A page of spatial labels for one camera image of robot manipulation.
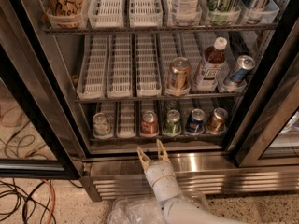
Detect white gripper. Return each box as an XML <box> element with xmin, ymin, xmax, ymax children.
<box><xmin>137</xmin><ymin>139</ymin><xmax>182</xmax><ymax>203</ymax></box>

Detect red coke can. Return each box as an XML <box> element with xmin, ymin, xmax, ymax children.
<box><xmin>141</xmin><ymin>110</ymin><xmax>158</xmax><ymax>135</ymax></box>

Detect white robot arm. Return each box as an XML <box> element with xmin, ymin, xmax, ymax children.
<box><xmin>137</xmin><ymin>139</ymin><xmax>246</xmax><ymax>224</ymax></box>

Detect green soda can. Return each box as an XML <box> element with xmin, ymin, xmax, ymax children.
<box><xmin>164</xmin><ymin>109</ymin><xmax>180</xmax><ymax>135</ymax></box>

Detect blue pepsi can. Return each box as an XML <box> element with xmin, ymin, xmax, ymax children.
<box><xmin>185</xmin><ymin>108</ymin><xmax>206</xmax><ymax>133</ymax></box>

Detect rear green can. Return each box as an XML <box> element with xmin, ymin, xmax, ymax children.
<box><xmin>164</xmin><ymin>100</ymin><xmax>179</xmax><ymax>111</ymax></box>

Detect white silver can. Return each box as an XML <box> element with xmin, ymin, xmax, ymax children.
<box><xmin>93</xmin><ymin>112</ymin><xmax>111</xmax><ymax>137</ymax></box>

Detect brown gold can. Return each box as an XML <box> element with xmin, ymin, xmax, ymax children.
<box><xmin>206</xmin><ymin>107</ymin><xmax>228</xmax><ymax>133</ymax></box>

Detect gold can middle shelf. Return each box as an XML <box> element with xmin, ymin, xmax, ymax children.
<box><xmin>166</xmin><ymin>57</ymin><xmax>191</xmax><ymax>91</ymax></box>

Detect stainless steel display fridge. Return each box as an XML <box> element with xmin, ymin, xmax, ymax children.
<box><xmin>12</xmin><ymin>0</ymin><xmax>299</xmax><ymax>203</ymax></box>

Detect open glass fridge door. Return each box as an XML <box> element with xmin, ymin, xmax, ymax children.
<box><xmin>0</xmin><ymin>0</ymin><xmax>85</xmax><ymax>179</ymax></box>

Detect white labelled bottle top shelf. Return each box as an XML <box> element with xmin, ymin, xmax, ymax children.
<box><xmin>172</xmin><ymin>0</ymin><xmax>200</xmax><ymax>26</ymax></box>

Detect green tall can top shelf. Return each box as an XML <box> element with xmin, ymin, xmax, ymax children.
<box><xmin>206</xmin><ymin>0</ymin><xmax>241</xmax><ymax>25</ymax></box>

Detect tan tall can top shelf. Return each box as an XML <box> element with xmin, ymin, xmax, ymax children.
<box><xmin>48</xmin><ymin>0</ymin><xmax>85</xmax><ymax>28</ymax></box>

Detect blue silver can top shelf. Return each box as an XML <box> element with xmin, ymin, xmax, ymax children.
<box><xmin>242</xmin><ymin>0</ymin><xmax>270</xmax><ymax>24</ymax></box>

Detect clear plastic bag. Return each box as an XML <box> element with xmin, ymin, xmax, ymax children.
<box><xmin>107</xmin><ymin>194</ymin><xmax>213</xmax><ymax>224</ymax></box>

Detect brown tea bottle white cap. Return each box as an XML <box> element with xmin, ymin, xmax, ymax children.
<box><xmin>193</xmin><ymin>37</ymin><xmax>227</xmax><ymax>91</ymax></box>

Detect bottom wire shelf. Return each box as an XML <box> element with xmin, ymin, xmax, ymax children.
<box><xmin>90</xmin><ymin>133</ymin><xmax>224</xmax><ymax>143</ymax></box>

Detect wire shelf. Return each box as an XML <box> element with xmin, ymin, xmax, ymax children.
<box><xmin>43</xmin><ymin>23</ymin><xmax>278</xmax><ymax>35</ymax></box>
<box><xmin>74</xmin><ymin>91</ymin><xmax>245</xmax><ymax>104</ymax></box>
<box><xmin>90</xmin><ymin>133</ymin><xmax>224</xmax><ymax>143</ymax></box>

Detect middle wire shelf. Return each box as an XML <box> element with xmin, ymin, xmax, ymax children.
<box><xmin>74</xmin><ymin>91</ymin><xmax>245</xmax><ymax>104</ymax></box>

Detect orange cable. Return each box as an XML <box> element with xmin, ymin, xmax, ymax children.
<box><xmin>40</xmin><ymin>178</ymin><xmax>57</xmax><ymax>224</ymax></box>

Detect black cables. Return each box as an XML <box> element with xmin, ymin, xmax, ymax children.
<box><xmin>0</xmin><ymin>177</ymin><xmax>57</xmax><ymax>224</ymax></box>

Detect top wire shelf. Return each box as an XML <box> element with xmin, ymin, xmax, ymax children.
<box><xmin>43</xmin><ymin>23</ymin><xmax>278</xmax><ymax>35</ymax></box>

